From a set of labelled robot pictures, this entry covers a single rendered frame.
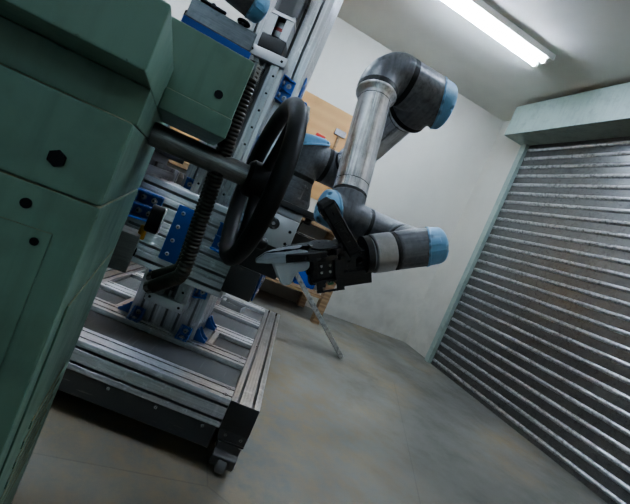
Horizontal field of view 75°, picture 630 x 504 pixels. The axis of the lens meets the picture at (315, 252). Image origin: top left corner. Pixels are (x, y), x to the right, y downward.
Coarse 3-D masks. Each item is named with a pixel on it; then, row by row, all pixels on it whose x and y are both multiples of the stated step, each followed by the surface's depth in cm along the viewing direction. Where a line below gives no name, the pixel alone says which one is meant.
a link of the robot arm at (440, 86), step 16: (416, 64) 95; (416, 80) 95; (432, 80) 96; (448, 80) 99; (400, 96) 97; (416, 96) 97; (432, 96) 97; (448, 96) 98; (400, 112) 103; (416, 112) 100; (432, 112) 99; (448, 112) 99; (384, 128) 111; (400, 128) 107; (416, 128) 105; (432, 128) 105; (384, 144) 115; (336, 160) 130
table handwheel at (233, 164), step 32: (160, 128) 60; (288, 128) 56; (192, 160) 62; (224, 160) 63; (256, 160) 66; (288, 160) 54; (256, 192) 65; (224, 224) 75; (256, 224) 55; (224, 256) 64
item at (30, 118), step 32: (0, 64) 37; (0, 96) 37; (32, 96) 38; (64, 96) 38; (0, 128) 37; (32, 128) 38; (64, 128) 39; (96, 128) 40; (128, 128) 41; (0, 160) 38; (32, 160) 39; (64, 160) 39; (96, 160) 40; (128, 160) 47; (64, 192) 40; (96, 192) 41; (128, 192) 64
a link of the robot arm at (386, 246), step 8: (384, 232) 78; (376, 240) 75; (384, 240) 76; (392, 240) 76; (376, 248) 75; (384, 248) 75; (392, 248) 75; (376, 256) 75; (384, 256) 75; (392, 256) 75; (376, 264) 76; (384, 264) 75; (392, 264) 76; (376, 272) 77
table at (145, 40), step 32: (0, 0) 31; (32, 0) 32; (64, 0) 32; (96, 0) 33; (128, 0) 33; (160, 0) 34; (64, 32) 33; (96, 32) 33; (128, 32) 34; (160, 32) 35; (128, 64) 35; (160, 64) 42; (160, 96) 53; (192, 128) 61; (224, 128) 57
